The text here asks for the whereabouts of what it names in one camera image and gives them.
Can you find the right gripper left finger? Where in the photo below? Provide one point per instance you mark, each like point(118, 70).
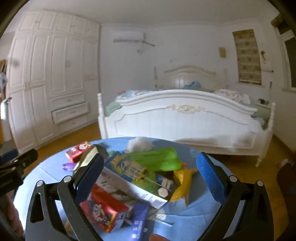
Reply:
point(43, 218)

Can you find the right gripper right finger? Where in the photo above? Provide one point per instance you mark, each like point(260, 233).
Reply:
point(245, 211)

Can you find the yellow snack wrapper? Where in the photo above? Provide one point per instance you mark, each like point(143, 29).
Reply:
point(183, 179)

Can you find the purple wrapper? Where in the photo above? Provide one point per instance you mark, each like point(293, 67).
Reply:
point(139, 216)

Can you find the blue green milk carton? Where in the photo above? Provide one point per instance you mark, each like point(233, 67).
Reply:
point(136, 181)

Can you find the green plastic wrapper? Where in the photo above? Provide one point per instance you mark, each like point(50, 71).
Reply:
point(157, 160)

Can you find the red snack box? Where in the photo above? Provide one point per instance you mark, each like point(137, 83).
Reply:
point(104, 210)

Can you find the red candy box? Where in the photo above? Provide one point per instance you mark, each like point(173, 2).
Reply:
point(75, 153)

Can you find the blue tablecloth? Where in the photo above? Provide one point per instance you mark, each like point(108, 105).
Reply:
point(181, 223)

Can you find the white built-in wardrobe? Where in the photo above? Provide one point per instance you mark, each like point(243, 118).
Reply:
point(53, 78)

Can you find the white crumpled tissue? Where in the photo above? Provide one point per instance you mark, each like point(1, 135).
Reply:
point(139, 144)

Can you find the patterned window blind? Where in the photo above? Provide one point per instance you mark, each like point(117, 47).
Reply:
point(248, 60)

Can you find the white bed frame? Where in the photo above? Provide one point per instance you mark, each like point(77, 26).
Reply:
point(184, 109)

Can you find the wall air conditioner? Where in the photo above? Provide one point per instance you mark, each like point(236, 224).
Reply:
point(128, 36)

